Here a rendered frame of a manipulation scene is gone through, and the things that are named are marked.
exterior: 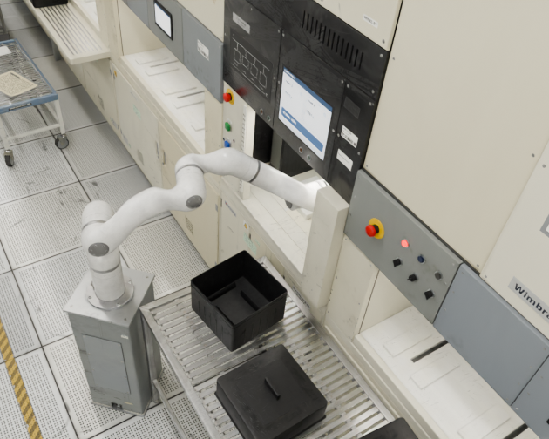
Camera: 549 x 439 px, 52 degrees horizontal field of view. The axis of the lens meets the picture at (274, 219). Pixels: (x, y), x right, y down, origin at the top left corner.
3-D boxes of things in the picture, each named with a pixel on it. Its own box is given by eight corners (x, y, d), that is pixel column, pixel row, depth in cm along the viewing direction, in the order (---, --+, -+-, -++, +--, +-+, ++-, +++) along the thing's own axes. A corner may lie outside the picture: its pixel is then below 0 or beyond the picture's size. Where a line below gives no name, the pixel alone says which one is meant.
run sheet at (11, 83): (-18, 82, 390) (-19, 79, 389) (12, 69, 404) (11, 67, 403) (11, 99, 378) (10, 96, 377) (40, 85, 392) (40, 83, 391)
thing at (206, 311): (243, 275, 245) (245, 248, 233) (285, 317, 231) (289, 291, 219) (189, 307, 230) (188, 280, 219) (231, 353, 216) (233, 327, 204)
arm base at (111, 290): (77, 303, 227) (70, 273, 214) (98, 269, 241) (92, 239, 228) (122, 314, 225) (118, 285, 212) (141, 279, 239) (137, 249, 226)
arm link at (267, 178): (271, 166, 194) (332, 197, 212) (250, 156, 207) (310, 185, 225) (259, 190, 195) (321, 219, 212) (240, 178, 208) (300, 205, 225)
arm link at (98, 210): (88, 274, 215) (78, 231, 198) (88, 239, 227) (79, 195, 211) (121, 271, 217) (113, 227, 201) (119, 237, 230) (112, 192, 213)
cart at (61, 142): (-30, 102, 449) (-49, 46, 416) (36, 86, 473) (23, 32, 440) (8, 170, 395) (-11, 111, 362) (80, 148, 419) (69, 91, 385)
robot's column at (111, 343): (90, 403, 277) (62, 310, 224) (114, 355, 297) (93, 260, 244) (144, 417, 274) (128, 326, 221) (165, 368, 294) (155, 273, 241)
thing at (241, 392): (213, 392, 204) (213, 374, 195) (280, 355, 217) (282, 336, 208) (257, 462, 187) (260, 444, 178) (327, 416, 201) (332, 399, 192)
